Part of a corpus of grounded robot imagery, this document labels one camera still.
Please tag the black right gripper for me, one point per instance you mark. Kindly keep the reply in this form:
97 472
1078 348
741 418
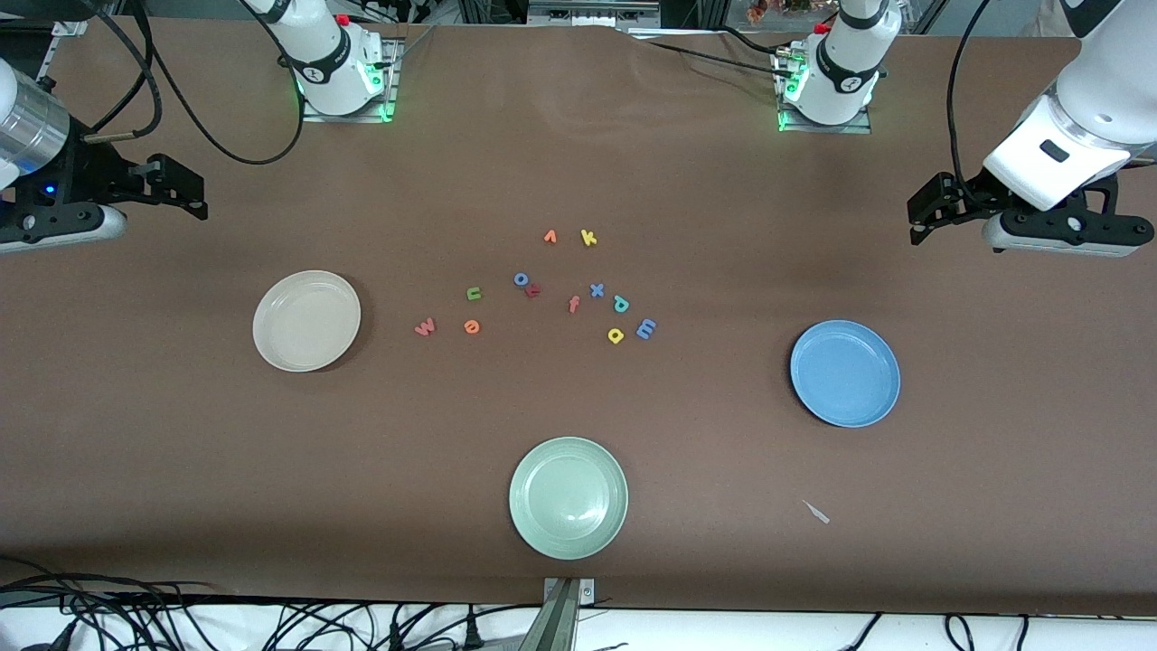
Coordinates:
93 174

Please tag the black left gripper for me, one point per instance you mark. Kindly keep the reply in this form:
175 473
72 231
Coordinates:
969 197

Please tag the pink foam letter w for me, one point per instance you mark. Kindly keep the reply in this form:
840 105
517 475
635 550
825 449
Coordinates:
425 327

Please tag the blue foam letter m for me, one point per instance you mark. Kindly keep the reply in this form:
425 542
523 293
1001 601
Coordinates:
645 329

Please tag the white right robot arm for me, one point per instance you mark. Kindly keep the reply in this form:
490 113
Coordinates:
325 63

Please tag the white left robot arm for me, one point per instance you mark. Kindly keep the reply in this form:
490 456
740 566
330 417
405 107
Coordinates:
845 72

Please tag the beige brown plate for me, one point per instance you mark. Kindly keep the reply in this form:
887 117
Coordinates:
305 321

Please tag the blue plate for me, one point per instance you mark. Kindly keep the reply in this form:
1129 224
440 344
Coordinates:
845 372

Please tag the small orange background object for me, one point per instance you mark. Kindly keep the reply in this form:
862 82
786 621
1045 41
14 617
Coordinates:
757 11

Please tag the brown table cover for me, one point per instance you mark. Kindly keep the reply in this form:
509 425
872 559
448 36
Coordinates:
181 452

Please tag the small white paper scrap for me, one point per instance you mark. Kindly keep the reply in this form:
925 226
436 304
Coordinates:
817 513

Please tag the grey metal box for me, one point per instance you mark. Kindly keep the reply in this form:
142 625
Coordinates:
592 14

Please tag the pale green plate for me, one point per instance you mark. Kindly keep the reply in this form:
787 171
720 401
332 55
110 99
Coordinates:
568 497

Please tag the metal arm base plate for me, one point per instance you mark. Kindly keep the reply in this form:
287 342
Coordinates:
348 118
827 129

